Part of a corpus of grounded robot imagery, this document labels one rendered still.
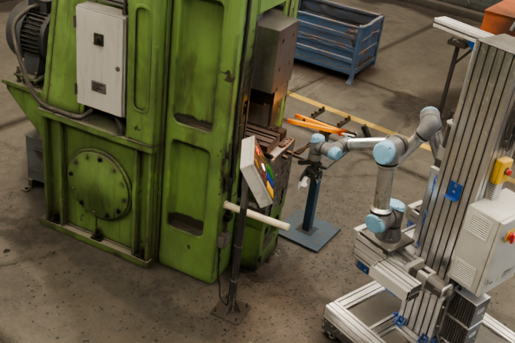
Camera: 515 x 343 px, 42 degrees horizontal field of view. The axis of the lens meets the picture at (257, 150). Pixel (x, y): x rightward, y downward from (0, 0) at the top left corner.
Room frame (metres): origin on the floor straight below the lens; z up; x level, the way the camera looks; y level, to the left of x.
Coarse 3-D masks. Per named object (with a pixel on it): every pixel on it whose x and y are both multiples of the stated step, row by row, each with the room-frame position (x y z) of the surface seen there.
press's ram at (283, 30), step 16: (272, 16) 3.96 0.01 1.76; (272, 32) 3.71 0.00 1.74; (288, 32) 3.82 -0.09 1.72; (256, 48) 3.75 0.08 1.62; (272, 48) 3.71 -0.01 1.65; (288, 48) 3.86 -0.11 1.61; (256, 64) 3.74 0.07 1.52; (272, 64) 3.70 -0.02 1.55; (288, 64) 3.89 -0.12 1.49; (256, 80) 3.74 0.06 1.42; (272, 80) 3.70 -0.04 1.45; (288, 80) 3.93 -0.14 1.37
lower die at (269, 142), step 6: (252, 126) 3.98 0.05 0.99; (246, 132) 3.88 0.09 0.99; (252, 132) 3.89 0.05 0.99; (258, 132) 3.89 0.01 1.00; (270, 132) 3.92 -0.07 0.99; (258, 138) 3.83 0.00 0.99; (264, 138) 3.84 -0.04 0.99; (270, 138) 3.84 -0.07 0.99; (264, 144) 3.77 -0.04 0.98; (270, 144) 3.78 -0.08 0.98; (276, 144) 3.88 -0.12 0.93; (264, 150) 3.75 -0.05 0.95; (270, 150) 3.79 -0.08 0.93
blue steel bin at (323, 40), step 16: (304, 0) 8.61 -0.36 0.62; (320, 0) 8.48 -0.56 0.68; (304, 16) 7.81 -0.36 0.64; (320, 16) 8.50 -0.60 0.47; (336, 16) 8.38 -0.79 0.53; (352, 16) 8.28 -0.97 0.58; (368, 16) 8.20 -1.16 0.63; (384, 16) 8.10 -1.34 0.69; (304, 32) 7.79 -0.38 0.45; (320, 32) 7.70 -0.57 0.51; (336, 32) 7.60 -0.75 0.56; (352, 32) 7.51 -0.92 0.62; (368, 32) 7.72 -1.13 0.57; (304, 48) 7.77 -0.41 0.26; (320, 48) 7.68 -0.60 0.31; (336, 48) 7.57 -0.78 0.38; (352, 48) 7.49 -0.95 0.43; (368, 48) 7.80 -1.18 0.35; (320, 64) 7.65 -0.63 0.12; (336, 64) 7.57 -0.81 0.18; (352, 64) 7.47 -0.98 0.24; (368, 64) 7.90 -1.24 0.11; (352, 80) 7.45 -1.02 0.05
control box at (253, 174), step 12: (252, 144) 3.34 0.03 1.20; (252, 156) 3.20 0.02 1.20; (264, 156) 3.45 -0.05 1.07; (240, 168) 3.11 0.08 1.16; (252, 168) 3.11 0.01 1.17; (252, 180) 3.12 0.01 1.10; (264, 180) 3.17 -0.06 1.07; (252, 192) 3.12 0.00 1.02; (264, 192) 3.12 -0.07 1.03; (264, 204) 3.12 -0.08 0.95
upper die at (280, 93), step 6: (252, 90) 3.80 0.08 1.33; (258, 90) 3.78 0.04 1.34; (276, 90) 3.76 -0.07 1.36; (282, 90) 3.86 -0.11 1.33; (252, 96) 3.80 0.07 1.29; (258, 96) 3.78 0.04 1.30; (264, 96) 3.77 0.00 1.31; (270, 96) 3.75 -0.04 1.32; (276, 96) 3.77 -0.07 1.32; (282, 96) 3.87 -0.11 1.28; (264, 102) 3.76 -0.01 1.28; (270, 102) 3.75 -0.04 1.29; (276, 102) 3.78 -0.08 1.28
